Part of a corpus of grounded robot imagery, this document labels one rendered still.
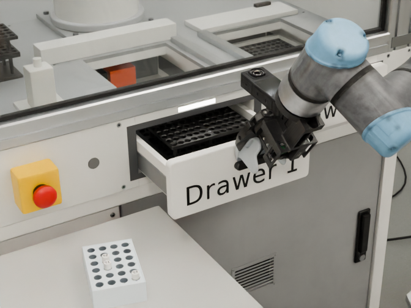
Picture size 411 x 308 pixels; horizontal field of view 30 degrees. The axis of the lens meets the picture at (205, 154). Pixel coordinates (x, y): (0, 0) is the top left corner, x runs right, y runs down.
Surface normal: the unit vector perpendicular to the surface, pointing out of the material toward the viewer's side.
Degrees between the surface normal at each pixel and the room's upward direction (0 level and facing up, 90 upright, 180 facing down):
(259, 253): 90
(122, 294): 90
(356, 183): 90
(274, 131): 36
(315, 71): 99
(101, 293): 90
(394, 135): 72
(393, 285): 0
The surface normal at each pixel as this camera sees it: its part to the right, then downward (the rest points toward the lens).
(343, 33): 0.29, -0.48
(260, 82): 0.00, -0.83
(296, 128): -0.86, 0.25
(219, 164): 0.51, 0.40
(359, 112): -0.58, 0.29
